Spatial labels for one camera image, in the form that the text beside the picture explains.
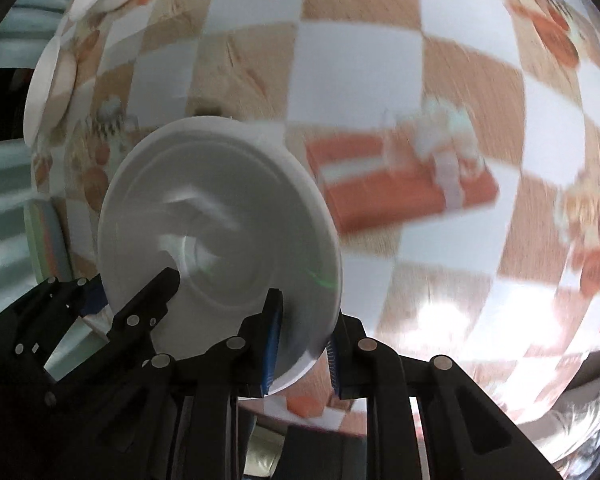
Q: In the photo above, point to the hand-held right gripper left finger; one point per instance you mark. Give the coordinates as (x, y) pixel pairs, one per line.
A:
(272, 345)

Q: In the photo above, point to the small white bowl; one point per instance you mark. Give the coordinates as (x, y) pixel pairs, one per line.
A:
(40, 95)

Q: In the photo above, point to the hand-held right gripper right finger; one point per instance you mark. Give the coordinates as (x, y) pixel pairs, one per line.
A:
(334, 360)

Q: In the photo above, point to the printed checkered tablecloth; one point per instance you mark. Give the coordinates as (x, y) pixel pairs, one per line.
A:
(360, 60)

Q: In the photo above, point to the cream blanket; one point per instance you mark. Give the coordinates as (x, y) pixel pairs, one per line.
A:
(580, 425)

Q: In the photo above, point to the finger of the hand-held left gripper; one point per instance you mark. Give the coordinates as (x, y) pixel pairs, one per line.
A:
(77, 292)
(147, 305)

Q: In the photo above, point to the green square plate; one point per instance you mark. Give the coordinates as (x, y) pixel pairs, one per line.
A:
(32, 240)

